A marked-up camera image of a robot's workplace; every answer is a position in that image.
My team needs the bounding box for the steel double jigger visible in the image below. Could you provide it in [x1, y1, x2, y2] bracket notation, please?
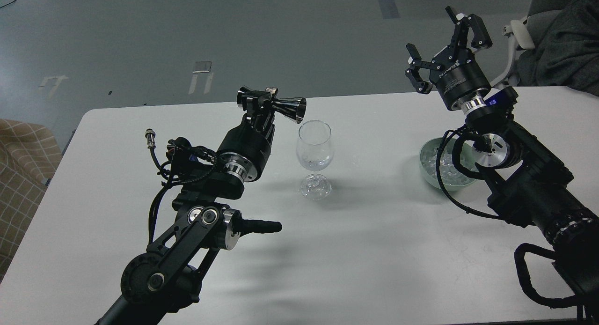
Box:
[237, 86, 307, 124]

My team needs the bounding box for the green bowl of ice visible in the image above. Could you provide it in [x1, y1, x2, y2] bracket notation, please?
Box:
[419, 137, 476, 191]

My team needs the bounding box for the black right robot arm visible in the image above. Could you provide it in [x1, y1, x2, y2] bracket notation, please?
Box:
[405, 7, 599, 323]

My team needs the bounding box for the beige checked cloth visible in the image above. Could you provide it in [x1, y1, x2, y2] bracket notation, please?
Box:
[0, 118, 63, 279]

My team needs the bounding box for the clear wine glass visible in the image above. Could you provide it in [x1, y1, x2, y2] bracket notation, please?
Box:
[296, 120, 335, 200]

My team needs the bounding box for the white office chair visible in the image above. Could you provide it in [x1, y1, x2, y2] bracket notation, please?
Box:
[490, 16, 535, 90]

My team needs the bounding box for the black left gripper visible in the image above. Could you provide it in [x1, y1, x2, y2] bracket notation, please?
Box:
[217, 87, 278, 182]

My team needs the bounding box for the person in grey sweater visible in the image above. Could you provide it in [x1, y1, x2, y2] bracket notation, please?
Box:
[516, 0, 599, 96]

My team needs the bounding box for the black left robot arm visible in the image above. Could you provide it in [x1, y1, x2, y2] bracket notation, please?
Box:
[97, 86, 307, 325]

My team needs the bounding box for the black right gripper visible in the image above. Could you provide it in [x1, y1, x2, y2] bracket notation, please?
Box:
[406, 6, 493, 111]

